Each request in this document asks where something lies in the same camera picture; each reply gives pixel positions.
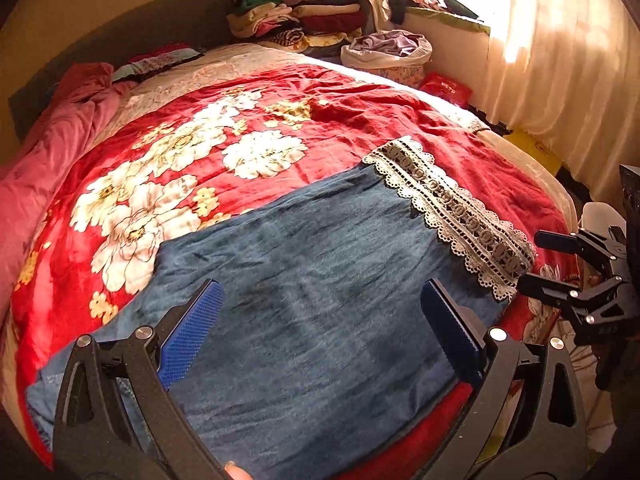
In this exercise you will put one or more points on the white rounded object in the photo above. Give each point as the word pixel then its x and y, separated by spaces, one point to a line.
pixel 600 217

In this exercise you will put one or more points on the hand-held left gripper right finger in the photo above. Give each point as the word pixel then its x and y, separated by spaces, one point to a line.
pixel 450 330

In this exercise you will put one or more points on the person's left hand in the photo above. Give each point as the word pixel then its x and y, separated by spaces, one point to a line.
pixel 239 472

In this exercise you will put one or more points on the green-edged windowsill mat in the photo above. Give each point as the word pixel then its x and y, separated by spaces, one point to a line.
pixel 450 20

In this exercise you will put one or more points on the long cream curtain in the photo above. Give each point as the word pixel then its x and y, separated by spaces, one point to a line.
pixel 560 60

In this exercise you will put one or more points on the yellow bag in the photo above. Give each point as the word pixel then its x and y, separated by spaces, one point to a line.
pixel 535 150

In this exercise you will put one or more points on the pile of folded clothes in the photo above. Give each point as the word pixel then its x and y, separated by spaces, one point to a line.
pixel 320 15

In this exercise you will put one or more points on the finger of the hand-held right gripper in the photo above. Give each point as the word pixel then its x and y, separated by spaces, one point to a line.
pixel 545 290
pixel 555 242

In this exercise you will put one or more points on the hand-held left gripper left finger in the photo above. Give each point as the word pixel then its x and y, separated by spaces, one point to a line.
pixel 192 330

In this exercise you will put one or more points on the dark padded headboard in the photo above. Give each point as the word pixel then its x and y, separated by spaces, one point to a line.
pixel 125 30

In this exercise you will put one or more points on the purple clothes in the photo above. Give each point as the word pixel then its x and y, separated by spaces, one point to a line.
pixel 390 40

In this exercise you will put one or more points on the red floral blanket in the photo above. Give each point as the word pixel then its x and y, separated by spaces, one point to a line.
pixel 350 110

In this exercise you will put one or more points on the pink quilt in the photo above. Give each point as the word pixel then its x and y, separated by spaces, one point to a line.
pixel 55 130

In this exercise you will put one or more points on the red packet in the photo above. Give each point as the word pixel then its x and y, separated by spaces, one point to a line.
pixel 445 89

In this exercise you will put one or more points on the floral basket with white liner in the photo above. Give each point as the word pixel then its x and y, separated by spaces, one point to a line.
pixel 395 72

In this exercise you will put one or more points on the floral pillow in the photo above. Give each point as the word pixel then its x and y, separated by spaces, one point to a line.
pixel 160 60

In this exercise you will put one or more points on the blue denim skirt lace hem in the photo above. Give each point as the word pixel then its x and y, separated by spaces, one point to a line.
pixel 310 310

